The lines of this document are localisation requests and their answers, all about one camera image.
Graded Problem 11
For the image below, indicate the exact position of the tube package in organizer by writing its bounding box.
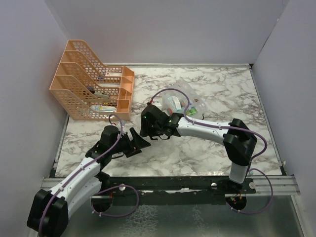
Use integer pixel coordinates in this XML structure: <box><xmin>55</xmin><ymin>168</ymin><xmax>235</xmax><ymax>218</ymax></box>
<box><xmin>90</xmin><ymin>105</ymin><xmax>116</xmax><ymax>112</ymax></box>

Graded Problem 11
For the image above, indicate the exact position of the clear medicine kit box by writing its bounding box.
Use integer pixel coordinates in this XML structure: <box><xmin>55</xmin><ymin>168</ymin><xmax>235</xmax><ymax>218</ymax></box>
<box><xmin>161</xmin><ymin>82</ymin><xmax>208</xmax><ymax>119</ymax></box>

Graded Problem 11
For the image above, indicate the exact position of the small green box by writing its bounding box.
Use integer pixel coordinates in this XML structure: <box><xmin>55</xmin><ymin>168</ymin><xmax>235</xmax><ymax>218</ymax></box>
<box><xmin>186</xmin><ymin>107</ymin><xmax>198</xmax><ymax>116</ymax></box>

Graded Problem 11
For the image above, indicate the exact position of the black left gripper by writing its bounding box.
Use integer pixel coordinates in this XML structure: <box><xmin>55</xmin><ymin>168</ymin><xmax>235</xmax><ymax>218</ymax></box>
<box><xmin>110</xmin><ymin>127</ymin><xmax>151</xmax><ymax>157</ymax></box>

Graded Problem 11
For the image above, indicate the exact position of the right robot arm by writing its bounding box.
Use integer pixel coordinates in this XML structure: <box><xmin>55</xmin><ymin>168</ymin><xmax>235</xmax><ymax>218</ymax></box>
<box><xmin>140</xmin><ymin>104</ymin><xmax>257</xmax><ymax>193</ymax></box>

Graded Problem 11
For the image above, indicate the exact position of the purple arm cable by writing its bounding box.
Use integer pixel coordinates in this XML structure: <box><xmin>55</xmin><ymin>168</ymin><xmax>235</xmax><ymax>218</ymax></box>
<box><xmin>38</xmin><ymin>114</ymin><xmax>140</xmax><ymax>235</ymax></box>
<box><xmin>149</xmin><ymin>88</ymin><xmax>274</xmax><ymax>215</ymax></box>

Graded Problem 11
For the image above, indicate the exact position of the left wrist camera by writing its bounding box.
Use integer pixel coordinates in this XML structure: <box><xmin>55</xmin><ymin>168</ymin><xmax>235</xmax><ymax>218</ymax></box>
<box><xmin>110</xmin><ymin>120</ymin><xmax>125</xmax><ymax>131</ymax></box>

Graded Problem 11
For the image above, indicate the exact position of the clear teal pad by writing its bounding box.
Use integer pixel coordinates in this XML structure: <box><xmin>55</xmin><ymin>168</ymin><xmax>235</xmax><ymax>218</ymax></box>
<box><xmin>168</xmin><ymin>96</ymin><xmax>182</xmax><ymax>110</ymax></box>

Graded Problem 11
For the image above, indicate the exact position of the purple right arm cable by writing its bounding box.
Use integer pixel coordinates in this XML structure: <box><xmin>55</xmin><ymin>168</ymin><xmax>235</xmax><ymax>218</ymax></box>
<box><xmin>149</xmin><ymin>88</ymin><xmax>274</xmax><ymax>215</ymax></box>

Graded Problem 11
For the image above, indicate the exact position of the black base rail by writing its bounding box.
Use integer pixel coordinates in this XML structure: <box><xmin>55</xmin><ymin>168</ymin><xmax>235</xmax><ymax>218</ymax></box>
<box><xmin>49</xmin><ymin>170</ymin><xmax>257</xmax><ymax>205</ymax></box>

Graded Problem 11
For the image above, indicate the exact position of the clear compartment tray insert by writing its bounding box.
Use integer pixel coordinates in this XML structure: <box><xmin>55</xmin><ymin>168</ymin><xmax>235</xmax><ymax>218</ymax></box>
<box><xmin>162</xmin><ymin>92</ymin><xmax>208</xmax><ymax>119</ymax></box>

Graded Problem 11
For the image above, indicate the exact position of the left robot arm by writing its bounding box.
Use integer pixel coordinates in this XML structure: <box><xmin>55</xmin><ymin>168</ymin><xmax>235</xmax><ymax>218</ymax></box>
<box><xmin>27</xmin><ymin>125</ymin><xmax>151</xmax><ymax>237</ymax></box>

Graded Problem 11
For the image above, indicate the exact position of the stapler in organizer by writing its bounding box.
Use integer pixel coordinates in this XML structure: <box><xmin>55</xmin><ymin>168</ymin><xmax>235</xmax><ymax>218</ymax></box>
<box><xmin>86</xmin><ymin>90</ymin><xmax>110</xmax><ymax>99</ymax></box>

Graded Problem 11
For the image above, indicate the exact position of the orange plastic file organizer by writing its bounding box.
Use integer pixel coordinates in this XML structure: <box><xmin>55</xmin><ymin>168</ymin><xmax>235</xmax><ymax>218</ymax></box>
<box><xmin>50</xmin><ymin>39</ymin><xmax>134</xmax><ymax>120</ymax></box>

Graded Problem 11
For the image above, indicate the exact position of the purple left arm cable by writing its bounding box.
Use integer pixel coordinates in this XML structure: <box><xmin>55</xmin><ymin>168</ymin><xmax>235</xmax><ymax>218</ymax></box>
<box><xmin>38</xmin><ymin>114</ymin><xmax>140</xmax><ymax>235</ymax></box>

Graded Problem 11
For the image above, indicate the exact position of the red white box in organizer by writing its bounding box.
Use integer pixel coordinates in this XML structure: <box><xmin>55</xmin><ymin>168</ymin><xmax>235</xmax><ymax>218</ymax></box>
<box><xmin>105</xmin><ymin>72</ymin><xmax>122</xmax><ymax>77</ymax></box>

